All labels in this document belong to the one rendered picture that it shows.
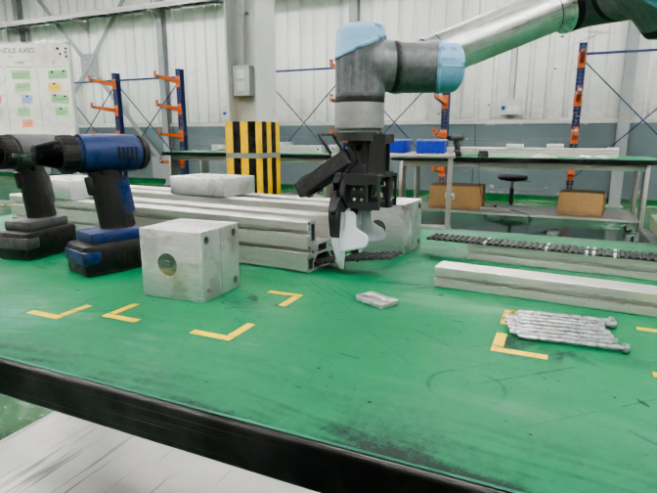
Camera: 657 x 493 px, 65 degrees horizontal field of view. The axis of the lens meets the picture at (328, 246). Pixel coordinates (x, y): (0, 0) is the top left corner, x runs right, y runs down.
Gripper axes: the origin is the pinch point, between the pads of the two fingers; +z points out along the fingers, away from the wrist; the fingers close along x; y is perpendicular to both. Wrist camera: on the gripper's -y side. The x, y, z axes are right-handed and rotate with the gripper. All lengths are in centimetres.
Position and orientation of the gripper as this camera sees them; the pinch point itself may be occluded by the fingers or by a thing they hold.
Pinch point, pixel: (346, 256)
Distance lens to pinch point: 84.6
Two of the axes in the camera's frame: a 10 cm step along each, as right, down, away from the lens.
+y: 8.8, 1.0, -4.7
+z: 0.0, 9.8, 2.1
